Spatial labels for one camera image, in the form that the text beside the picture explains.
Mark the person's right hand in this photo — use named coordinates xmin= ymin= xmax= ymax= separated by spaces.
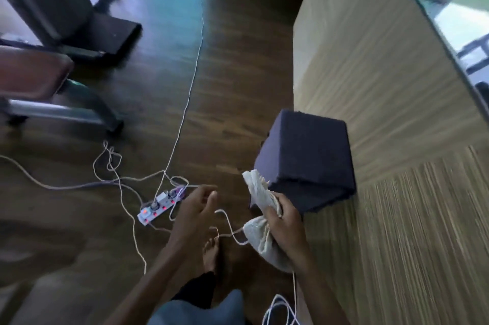
xmin=264 ymin=192 xmax=313 ymax=273

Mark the person's grey-blue shirt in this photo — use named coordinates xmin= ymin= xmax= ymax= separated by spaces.
xmin=147 ymin=289 xmax=246 ymax=325

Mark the person's black trouser leg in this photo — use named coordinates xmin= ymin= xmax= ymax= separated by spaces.
xmin=171 ymin=271 xmax=217 ymax=310

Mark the person's left forearm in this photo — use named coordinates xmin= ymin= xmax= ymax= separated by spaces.
xmin=102 ymin=239 xmax=199 ymax=325

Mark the white cloth bag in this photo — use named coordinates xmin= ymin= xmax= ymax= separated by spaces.
xmin=242 ymin=169 xmax=295 ymax=273

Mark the person's left hand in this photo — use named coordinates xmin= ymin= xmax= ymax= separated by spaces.
xmin=168 ymin=185 xmax=219 ymax=257

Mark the brown padded metal bench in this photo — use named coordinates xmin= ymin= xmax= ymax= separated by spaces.
xmin=0 ymin=45 xmax=125 ymax=134

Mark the long thin white cable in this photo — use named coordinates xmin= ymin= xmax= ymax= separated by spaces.
xmin=154 ymin=0 xmax=205 ymax=205

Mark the dark blue folded cloth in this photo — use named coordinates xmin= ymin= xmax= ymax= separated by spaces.
xmin=250 ymin=109 xmax=357 ymax=215

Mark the white power strip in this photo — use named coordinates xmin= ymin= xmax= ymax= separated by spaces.
xmin=137 ymin=187 xmax=188 ymax=226

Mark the grey power cable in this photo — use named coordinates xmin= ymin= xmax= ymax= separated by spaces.
xmin=0 ymin=155 xmax=169 ymax=191

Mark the white drawstring cord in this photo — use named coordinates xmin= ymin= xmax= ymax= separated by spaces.
xmin=209 ymin=209 xmax=300 ymax=325

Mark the person's bare foot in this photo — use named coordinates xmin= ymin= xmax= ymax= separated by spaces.
xmin=202 ymin=238 xmax=221 ymax=275

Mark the dark exercise machine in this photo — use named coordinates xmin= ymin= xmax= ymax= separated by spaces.
xmin=0 ymin=0 xmax=143 ymax=66

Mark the person's right forearm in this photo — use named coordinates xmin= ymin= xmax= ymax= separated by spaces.
xmin=293 ymin=256 xmax=351 ymax=325

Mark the looped thin white cable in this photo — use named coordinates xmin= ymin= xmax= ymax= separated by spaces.
xmin=93 ymin=141 xmax=148 ymax=275

